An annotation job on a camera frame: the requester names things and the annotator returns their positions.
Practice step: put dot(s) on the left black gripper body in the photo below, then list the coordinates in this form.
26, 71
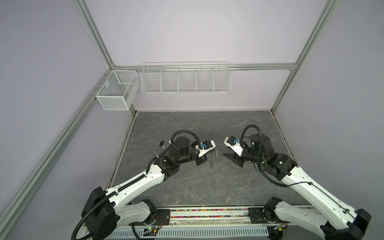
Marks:
192, 155

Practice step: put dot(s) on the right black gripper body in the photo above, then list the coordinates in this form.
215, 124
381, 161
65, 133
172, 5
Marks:
247, 155

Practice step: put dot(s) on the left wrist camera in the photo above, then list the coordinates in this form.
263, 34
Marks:
206, 147

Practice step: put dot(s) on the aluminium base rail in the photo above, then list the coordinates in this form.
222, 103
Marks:
210, 216

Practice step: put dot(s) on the white slotted cable duct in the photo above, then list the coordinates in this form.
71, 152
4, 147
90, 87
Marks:
203, 233

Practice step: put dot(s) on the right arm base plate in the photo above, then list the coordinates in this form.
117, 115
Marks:
261, 215

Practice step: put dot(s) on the key with black tag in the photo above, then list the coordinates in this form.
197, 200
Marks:
162, 145

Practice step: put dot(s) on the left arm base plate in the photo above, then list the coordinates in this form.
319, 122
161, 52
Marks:
161, 217

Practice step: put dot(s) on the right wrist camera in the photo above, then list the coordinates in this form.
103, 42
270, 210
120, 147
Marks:
234, 144

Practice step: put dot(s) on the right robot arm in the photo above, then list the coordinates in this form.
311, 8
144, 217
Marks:
336, 220

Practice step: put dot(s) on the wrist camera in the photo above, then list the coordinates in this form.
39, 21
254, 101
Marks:
206, 147
234, 144

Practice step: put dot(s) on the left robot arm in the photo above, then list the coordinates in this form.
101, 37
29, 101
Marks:
159, 169

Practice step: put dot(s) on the white mesh box basket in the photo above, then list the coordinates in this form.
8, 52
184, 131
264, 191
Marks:
118, 91

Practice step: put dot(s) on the long white wire basket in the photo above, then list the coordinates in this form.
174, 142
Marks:
160, 78

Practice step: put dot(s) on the metal ring disc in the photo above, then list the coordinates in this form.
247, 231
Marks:
214, 155

